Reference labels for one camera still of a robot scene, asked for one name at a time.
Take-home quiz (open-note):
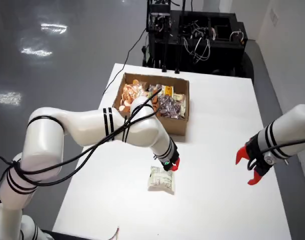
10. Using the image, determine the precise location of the white cookie snack packet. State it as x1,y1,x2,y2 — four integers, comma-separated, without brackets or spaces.
172,92,188,119

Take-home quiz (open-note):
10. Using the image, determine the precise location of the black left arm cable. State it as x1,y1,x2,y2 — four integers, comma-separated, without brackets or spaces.
0,88,161,190

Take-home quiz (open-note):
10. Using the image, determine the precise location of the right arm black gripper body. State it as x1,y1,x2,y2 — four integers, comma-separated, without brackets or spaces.
244,136,277,177

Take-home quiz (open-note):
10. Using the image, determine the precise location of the yellow label snack packet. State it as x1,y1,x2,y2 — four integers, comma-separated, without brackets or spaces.
156,84,175,97

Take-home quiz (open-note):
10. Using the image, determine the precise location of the black camera stand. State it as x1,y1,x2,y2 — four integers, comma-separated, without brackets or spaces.
174,0,186,75
161,37,169,74

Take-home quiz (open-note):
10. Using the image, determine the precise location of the chocolate sprinkle cookies bag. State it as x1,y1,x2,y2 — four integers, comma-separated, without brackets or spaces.
157,94,183,120

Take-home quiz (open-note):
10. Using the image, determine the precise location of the black electronics rack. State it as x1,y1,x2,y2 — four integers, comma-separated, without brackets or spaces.
146,0,172,33

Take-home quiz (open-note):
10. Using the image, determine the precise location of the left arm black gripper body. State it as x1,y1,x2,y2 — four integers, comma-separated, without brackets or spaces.
153,141,180,173

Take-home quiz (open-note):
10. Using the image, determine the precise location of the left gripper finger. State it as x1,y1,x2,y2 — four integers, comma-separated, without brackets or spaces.
170,157,181,172

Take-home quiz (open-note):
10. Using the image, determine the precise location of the brown Lotus biscuit pack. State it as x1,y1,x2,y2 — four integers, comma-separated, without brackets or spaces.
151,96,160,113

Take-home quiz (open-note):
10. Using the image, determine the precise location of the brown cardboard box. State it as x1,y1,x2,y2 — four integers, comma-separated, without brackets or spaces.
111,72,190,137

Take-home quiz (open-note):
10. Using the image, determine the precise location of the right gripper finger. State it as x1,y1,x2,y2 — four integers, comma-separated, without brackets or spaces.
247,169,265,186
235,146,250,166

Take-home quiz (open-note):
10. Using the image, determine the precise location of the white cable bundle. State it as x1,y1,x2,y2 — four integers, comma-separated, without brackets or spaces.
183,22,211,62

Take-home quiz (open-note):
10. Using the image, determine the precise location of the black equipment cart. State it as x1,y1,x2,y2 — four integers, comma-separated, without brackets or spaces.
142,9,255,77

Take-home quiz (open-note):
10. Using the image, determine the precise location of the white green snack packet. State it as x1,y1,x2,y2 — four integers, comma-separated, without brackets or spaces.
146,164,176,196

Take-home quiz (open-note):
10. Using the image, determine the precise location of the black floor cable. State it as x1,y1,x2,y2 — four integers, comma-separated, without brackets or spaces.
103,27,147,95

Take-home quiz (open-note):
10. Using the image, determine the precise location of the orange round cookies bag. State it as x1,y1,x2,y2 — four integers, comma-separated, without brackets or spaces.
118,78,148,113

